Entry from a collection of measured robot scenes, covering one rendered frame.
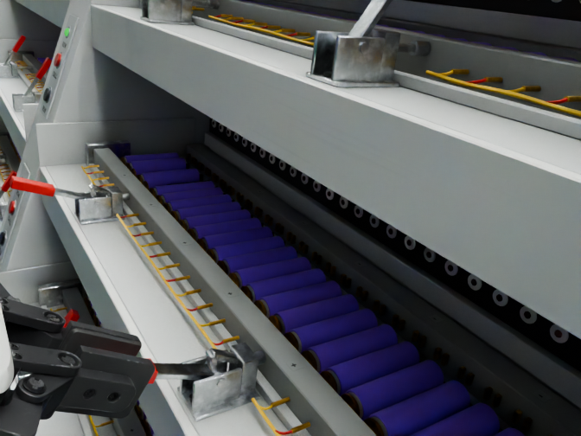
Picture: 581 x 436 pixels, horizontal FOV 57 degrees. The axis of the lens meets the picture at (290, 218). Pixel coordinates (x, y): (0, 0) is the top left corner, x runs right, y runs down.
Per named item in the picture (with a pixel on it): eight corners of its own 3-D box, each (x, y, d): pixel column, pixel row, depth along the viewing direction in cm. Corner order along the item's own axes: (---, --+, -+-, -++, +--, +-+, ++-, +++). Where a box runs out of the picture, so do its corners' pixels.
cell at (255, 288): (324, 294, 42) (252, 313, 39) (311, 283, 43) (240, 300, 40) (328, 274, 41) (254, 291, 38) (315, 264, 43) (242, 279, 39)
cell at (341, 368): (417, 375, 34) (336, 407, 31) (398, 357, 36) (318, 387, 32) (423, 351, 34) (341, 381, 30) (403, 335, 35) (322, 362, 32)
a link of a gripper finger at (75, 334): (-26, 335, 26) (99, 359, 30) (-20, 375, 23) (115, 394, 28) (5, 279, 26) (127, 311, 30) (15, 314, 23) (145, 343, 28)
